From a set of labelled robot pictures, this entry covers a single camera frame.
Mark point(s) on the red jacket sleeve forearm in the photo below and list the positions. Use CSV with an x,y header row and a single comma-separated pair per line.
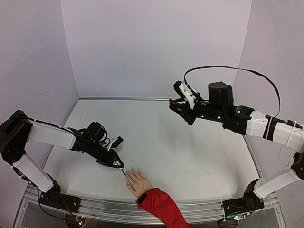
x,y
161,205

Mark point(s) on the mannequin hand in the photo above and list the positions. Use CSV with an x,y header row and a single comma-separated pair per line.
x,y
137,183

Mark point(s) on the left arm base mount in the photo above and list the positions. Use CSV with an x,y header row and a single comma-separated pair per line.
x,y
55,199

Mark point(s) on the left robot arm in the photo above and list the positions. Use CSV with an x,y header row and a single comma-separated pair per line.
x,y
19,130

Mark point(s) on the aluminium front rail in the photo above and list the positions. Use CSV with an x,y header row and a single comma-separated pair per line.
x,y
129,213

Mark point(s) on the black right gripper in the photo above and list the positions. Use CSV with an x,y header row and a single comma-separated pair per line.
x,y
189,111

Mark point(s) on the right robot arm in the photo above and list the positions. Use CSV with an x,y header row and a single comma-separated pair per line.
x,y
245,121

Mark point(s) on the red nail polish bottle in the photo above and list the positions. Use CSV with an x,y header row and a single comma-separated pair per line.
x,y
172,102

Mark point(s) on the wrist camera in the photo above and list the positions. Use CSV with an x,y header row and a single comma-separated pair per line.
x,y
187,93
115,142

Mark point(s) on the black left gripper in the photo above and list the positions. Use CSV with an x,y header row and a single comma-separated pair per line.
x,y
113,156

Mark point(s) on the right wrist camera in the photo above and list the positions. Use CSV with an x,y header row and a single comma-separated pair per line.
x,y
187,93

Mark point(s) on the circuit board with leds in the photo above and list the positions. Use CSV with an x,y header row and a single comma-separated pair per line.
x,y
72,221

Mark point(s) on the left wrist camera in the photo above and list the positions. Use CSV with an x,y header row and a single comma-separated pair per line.
x,y
115,142

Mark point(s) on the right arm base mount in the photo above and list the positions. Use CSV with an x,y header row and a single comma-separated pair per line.
x,y
250,202

